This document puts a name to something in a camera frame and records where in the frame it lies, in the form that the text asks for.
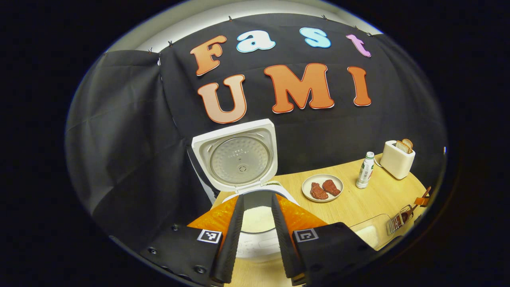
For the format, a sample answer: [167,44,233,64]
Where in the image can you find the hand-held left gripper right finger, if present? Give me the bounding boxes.
[272,193,380,287]

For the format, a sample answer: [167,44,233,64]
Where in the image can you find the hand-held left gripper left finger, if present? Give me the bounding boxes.
[137,194,245,286]

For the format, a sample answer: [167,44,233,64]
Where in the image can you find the white rice heap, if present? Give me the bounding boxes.
[241,205,276,234]
[357,224,381,250]

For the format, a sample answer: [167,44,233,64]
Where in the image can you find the metal wire chopstick holder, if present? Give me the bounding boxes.
[386,204,416,236]

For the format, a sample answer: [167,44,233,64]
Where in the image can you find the white rice cooker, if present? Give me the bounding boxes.
[191,118,299,263]

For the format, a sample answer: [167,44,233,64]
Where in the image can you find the cream toaster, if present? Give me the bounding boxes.
[380,140,416,180]

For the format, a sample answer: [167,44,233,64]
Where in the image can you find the clear plastic container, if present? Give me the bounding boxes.
[350,214,395,251]

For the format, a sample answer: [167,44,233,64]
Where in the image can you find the white bottle green label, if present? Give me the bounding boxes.
[356,151,375,189]

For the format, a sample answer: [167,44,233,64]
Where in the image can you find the red meat piece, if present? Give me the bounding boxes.
[310,182,329,200]
[322,179,341,197]

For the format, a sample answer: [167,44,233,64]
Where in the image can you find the white round plate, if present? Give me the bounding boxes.
[302,174,344,203]

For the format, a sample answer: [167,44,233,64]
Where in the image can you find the row of cloth clips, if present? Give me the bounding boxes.
[147,15,375,54]

